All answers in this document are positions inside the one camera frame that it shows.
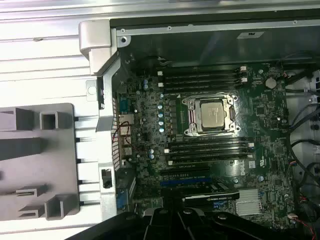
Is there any thin red black wire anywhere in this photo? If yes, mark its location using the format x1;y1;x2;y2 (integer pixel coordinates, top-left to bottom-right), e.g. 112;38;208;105
111;120;133;146

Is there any silver CPU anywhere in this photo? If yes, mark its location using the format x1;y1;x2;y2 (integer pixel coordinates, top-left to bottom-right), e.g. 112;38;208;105
200;101;230;130

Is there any black RAM slot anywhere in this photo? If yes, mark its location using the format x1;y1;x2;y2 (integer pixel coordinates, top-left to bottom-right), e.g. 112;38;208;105
164;147;248;155
163;64;249;73
171;153;255;160
171;141;255;149
163;76;250;85
156;70;242;79
167;158;251;166
157;81;243;90

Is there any black wire bundle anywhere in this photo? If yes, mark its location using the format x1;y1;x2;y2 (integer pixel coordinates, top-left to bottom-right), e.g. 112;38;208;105
281;51;320;240

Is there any black expansion slot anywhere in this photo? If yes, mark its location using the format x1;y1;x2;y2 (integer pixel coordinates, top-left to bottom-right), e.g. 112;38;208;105
159;167;211;176

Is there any metal socket cover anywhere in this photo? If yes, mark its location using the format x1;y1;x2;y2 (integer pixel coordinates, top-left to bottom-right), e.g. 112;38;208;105
183;95;241;138

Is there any green motherboard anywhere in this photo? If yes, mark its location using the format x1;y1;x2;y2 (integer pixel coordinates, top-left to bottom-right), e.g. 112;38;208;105
115;61;297;235

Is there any blue expansion slot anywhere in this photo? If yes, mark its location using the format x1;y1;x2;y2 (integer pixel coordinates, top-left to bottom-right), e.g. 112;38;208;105
159;178;213;188

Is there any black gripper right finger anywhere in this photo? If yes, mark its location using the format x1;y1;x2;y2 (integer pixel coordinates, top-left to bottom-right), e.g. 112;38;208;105
178;196;276;240

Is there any black graphics card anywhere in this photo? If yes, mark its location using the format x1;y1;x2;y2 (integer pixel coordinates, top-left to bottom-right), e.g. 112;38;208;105
159;181;241;210

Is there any grey parts rack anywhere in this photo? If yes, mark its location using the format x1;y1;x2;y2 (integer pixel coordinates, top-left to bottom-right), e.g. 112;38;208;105
0;102;83;222

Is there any black PC case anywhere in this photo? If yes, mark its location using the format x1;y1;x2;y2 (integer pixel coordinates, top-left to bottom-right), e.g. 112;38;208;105
78;0;320;240

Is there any silver finned heatsink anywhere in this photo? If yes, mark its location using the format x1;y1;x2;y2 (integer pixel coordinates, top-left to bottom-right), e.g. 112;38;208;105
234;188;263;216

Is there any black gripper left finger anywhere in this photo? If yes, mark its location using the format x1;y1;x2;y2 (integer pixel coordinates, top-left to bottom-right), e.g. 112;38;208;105
67;196;185;240

